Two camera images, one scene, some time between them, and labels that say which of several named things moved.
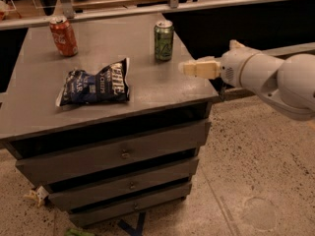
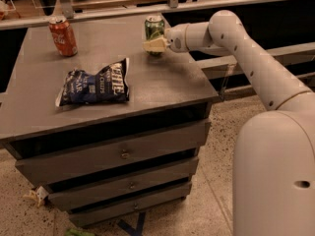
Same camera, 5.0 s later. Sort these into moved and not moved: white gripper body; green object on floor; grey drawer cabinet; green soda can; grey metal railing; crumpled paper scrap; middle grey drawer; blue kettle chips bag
Moved: green soda can; white gripper body
Not moved: middle grey drawer; blue kettle chips bag; grey drawer cabinet; green object on floor; grey metal railing; crumpled paper scrap
